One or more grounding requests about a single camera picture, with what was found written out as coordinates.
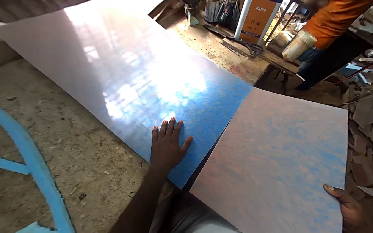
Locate black scissors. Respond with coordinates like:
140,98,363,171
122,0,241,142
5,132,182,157
203,25,265,58

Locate small bottle with pale base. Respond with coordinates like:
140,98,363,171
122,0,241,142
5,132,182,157
184,0,199,26

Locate striped dark tool container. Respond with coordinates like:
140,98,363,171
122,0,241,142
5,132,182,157
204,0,241,32

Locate orange and white tin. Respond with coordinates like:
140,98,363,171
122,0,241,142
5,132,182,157
234,0,283,45

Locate wooden workbench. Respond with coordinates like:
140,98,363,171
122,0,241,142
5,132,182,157
148,0,306,94

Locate person's legs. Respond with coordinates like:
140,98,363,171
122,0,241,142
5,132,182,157
149,184,241,233

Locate cream plastic jar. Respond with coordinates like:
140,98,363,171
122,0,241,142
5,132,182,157
282,28,317,63

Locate long curved light-blue strip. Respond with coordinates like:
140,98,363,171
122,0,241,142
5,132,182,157
0,104,76,233

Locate light-blue jagged scrap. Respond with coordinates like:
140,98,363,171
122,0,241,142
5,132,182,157
14,221,58,233

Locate long glossy blue sheet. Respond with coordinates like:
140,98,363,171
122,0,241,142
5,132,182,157
0,0,254,190

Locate person's right hand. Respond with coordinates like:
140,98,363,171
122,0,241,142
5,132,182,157
323,184,362,233

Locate person's left hand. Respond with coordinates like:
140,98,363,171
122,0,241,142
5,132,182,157
150,117,194,173

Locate short light-blue strip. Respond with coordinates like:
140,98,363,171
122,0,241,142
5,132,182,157
0,157,32,175

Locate square pinkish-blue mottled sheet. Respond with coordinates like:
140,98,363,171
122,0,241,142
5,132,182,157
189,87,348,233

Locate person's left forearm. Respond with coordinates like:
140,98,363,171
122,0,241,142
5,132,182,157
110,164,171,233

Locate pile of sheet scraps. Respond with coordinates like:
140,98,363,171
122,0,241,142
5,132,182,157
343,3,373,208

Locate thin red cord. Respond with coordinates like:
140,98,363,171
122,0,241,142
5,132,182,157
335,55,373,85

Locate dark corrugated panel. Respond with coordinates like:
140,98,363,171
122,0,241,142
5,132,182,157
0,0,90,23

